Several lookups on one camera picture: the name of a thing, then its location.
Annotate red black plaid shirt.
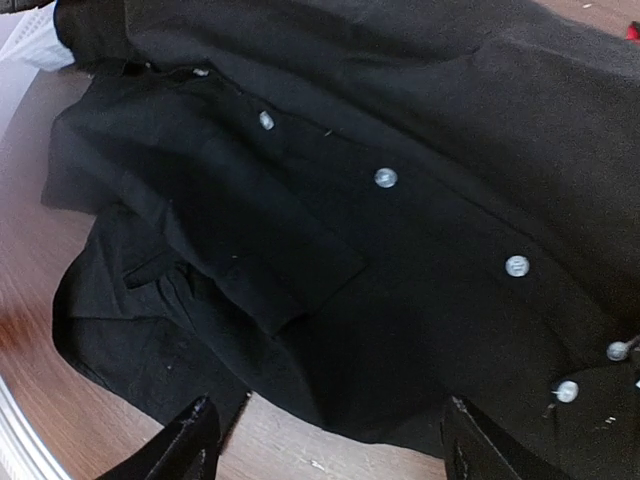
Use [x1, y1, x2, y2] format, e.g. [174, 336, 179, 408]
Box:
[626, 21, 640, 43]

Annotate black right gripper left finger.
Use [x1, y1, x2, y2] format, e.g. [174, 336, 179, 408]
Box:
[98, 396, 220, 480]

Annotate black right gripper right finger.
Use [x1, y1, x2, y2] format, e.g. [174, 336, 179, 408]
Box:
[441, 396, 568, 480]

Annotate white plastic basket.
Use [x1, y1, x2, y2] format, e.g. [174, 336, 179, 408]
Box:
[1, 2, 75, 72]

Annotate black long sleeve shirt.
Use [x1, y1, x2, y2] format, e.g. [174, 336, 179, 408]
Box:
[42, 1, 639, 479]

